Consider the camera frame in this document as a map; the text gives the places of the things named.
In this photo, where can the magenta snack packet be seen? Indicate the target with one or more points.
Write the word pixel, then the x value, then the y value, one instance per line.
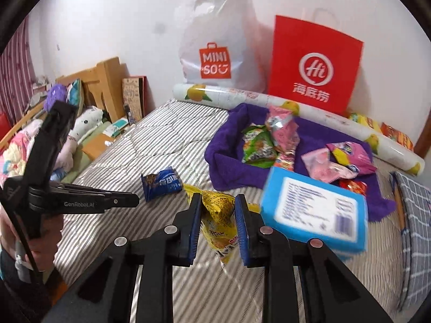
pixel 357 156

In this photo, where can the teal floral pillow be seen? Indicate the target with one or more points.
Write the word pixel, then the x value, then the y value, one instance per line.
pixel 75 92

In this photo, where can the orange snack bag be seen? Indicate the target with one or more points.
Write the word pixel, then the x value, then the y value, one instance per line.
pixel 397 136

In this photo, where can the yellow snack bag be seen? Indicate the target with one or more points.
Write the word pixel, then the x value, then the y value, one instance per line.
pixel 365 122

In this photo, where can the green snack packet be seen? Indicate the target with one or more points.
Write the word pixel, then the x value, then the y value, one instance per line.
pixel 257 148

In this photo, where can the purple towel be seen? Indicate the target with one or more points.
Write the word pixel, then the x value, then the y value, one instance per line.
pixel 229 154

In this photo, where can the blue tissue pack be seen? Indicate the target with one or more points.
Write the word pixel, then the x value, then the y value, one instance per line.
pixel 313 215

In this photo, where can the white dotted pillow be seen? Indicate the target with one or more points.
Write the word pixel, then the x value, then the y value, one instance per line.
pixel 86 121

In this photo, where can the pink bedding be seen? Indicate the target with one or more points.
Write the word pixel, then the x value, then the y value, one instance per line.
pixel 13 151

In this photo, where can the light pink snack packet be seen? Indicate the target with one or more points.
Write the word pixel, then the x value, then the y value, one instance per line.
pixel 315 163

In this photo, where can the red paper shopping bag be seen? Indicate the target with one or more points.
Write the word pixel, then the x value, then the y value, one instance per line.
pixel 313 57

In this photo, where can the grey checkered cloth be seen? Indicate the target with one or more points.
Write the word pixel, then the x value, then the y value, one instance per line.
pixel 417 225

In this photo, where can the light wooden bed headboard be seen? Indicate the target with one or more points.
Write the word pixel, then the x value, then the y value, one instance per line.
pixel 107 84

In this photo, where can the pink silver-banded snack packet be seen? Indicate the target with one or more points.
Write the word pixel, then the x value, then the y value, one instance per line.
pixel 284 134

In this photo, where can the brown wooden door frame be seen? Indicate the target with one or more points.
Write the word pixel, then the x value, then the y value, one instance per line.
pixel 424 146

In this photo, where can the purple plush toy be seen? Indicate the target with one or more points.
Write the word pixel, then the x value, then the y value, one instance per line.
pixel 55 94

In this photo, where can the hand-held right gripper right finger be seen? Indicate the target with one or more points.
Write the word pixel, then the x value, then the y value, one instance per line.
pixel 240 232

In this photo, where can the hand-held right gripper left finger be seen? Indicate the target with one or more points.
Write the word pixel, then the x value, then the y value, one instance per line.
pixel 195 232

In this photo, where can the brown flat board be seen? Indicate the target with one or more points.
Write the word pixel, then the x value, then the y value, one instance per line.
pixel 399 205

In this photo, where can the teal small box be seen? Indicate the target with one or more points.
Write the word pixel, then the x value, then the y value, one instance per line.
pixel 118 126

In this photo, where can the person's left hand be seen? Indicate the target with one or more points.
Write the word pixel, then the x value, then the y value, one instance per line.
pixel 48 239

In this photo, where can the brown cardboard box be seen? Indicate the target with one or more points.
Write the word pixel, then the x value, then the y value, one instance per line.
pixel 96 144

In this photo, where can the small red snack packet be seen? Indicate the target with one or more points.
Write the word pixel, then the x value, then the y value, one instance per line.
pixel 353 186

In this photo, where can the yellow snack packet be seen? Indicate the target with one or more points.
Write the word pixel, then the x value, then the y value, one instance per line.
pixel 215 228

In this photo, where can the lemon print paper roll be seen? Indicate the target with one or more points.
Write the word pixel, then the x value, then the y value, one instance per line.
pixel 235 96

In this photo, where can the pink striped curtain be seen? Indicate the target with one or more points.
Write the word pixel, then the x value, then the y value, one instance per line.
pixel 15 74

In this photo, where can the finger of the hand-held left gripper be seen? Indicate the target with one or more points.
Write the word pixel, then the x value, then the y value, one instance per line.
pixel 121 201

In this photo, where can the brown patterned flat box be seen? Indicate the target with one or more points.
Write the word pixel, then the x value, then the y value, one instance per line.
pixel 133 96

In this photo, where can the blue snack packet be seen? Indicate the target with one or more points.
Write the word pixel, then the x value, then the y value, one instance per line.
pixel 161 183

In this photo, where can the white plastic shopping bag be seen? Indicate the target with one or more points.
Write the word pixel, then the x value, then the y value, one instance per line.
pixel 219 40

